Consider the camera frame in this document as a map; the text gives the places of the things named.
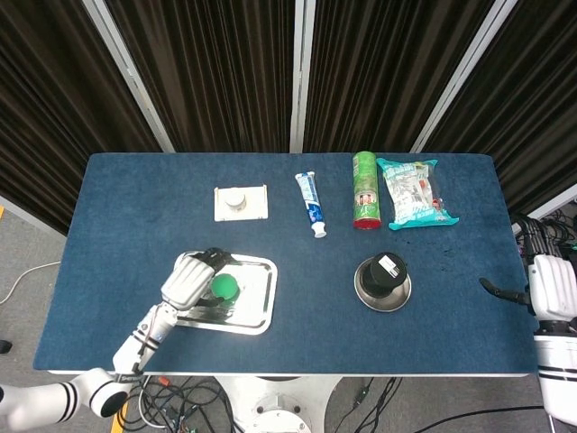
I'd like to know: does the green ball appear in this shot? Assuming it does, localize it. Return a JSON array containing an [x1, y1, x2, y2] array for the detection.
[[210, 273, 239, 299]]

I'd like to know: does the white square plastic base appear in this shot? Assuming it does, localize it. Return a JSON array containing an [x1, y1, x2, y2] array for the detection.
[[213, 183, 270, 223]]

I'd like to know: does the black cylindrical jar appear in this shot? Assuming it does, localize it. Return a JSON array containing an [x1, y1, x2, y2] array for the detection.
[[360, 251, 408, 299]]

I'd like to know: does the black hanging cable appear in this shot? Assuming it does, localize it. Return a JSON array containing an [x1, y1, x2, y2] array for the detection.
[[349, 376, 405, 433]]

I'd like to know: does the dark brown pleated curtain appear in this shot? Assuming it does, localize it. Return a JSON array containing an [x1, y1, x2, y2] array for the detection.
[[0, 0, 163, 235], [105, 0, 298, 153], [304, 0, 497, 153], [423, 0, 577, 222]]

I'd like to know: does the black coiled cable pile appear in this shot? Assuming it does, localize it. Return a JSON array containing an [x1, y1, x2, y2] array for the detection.
[[540, 210, 577, 247]]

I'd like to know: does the round steel plate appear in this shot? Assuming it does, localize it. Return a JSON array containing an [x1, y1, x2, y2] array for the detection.
[[353, 259, 413, 313]]

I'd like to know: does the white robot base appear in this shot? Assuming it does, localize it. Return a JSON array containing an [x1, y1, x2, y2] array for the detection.
[[215, 374, 340, 433]]

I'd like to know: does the teal snack bag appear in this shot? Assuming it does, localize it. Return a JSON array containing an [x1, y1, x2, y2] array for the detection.
[[375, 157, 460, 233]]

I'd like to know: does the black floor cable bundle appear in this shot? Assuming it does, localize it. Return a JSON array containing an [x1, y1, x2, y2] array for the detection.
[[117, 376, 238, 433]]

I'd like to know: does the white partition post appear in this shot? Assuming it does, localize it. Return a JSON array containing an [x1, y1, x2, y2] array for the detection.
[[83, 0, 176, 153], [288, 0, 316, 153], [410, 0, 519, 153], [513, 183, 577, 235], [0, 194, 69, 238]]

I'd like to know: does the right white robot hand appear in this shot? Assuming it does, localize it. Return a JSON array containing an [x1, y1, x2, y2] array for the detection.
[[478, 214, 577, 324]]

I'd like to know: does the rectangular steel tray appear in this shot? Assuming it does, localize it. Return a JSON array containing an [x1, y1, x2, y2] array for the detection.
[[164, 251, 279, 336]]

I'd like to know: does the blue white toothpaste tube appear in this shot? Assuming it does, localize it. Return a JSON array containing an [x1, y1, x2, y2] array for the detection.
[[294, 170, 329, 239]]

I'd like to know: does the blue felt table cover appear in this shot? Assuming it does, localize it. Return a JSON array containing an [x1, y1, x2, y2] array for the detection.
[[32, 152, 552, 375]]

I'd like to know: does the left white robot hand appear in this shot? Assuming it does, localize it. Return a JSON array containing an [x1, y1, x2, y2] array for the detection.
[[160, 246, 240, 312]]

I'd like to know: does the green chips can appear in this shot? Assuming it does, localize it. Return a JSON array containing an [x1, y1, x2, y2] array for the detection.
[[352, 151, 382, 231]]

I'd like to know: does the white floor cable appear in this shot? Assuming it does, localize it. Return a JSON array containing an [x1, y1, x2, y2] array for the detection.
[[0, 260, 62, 306]]

